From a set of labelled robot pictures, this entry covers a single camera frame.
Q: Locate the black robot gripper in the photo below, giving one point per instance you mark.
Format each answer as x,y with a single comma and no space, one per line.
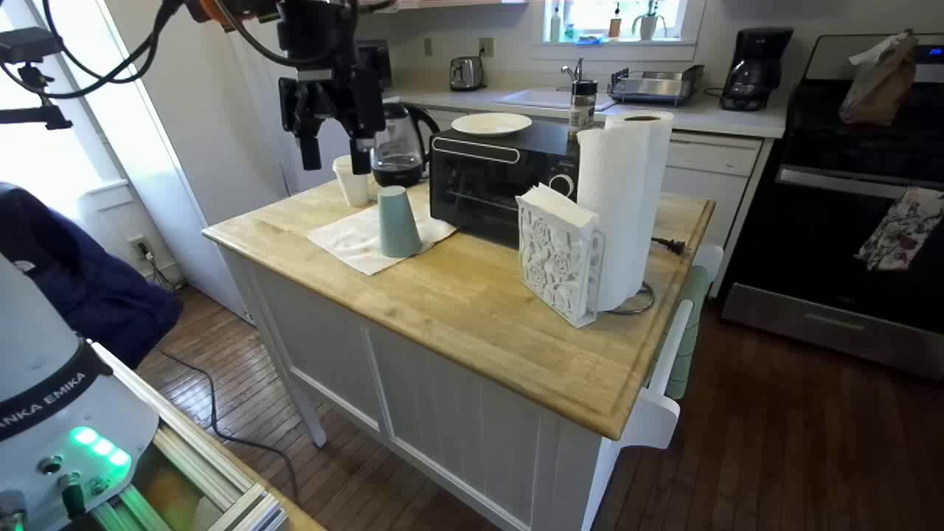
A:
332,77

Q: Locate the blue plastic cup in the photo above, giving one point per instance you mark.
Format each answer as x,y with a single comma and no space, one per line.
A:
396,223

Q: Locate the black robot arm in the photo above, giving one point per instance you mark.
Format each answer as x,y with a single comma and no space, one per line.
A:
259,26

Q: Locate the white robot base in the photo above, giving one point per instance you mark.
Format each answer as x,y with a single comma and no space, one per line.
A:
68,430

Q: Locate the white mug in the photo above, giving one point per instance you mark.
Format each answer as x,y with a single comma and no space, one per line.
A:
354,186

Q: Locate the glass electric kettle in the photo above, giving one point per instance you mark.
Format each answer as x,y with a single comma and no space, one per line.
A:
403,155

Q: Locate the white paper towel sheet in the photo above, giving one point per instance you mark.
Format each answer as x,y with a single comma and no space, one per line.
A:
365,245

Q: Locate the white plate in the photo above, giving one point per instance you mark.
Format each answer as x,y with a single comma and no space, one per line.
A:
492,122

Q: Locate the black toaster oven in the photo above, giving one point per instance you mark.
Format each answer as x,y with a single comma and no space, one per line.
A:
480,179

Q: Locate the silver toaster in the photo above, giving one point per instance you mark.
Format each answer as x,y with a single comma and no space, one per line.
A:
467,76

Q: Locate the white kitchen island cart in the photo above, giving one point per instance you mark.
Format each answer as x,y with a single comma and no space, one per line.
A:
459,369

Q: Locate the patterned napkin holder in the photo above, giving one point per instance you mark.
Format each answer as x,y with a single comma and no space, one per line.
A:
559,253

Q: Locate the black pepper grinder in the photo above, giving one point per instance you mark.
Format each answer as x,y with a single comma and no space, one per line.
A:
583,104

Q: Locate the navy blue cloth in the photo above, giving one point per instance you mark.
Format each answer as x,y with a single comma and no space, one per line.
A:
93,290

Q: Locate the paper towel roll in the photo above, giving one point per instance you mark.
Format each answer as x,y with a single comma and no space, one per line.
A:
620,173

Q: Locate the green hanging towel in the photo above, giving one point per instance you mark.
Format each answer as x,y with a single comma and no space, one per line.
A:
694,290

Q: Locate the black coffee maker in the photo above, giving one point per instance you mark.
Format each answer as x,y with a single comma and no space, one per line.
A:
756,68

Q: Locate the black oven range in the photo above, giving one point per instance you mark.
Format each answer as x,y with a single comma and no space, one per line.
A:
803,262

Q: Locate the brown paper bag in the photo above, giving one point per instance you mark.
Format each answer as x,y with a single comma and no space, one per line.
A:
884,77

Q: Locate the floral dish towel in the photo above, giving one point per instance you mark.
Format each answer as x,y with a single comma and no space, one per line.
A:
903,232

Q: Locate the black camera on stand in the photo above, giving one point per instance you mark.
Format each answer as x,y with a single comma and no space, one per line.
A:
24,49

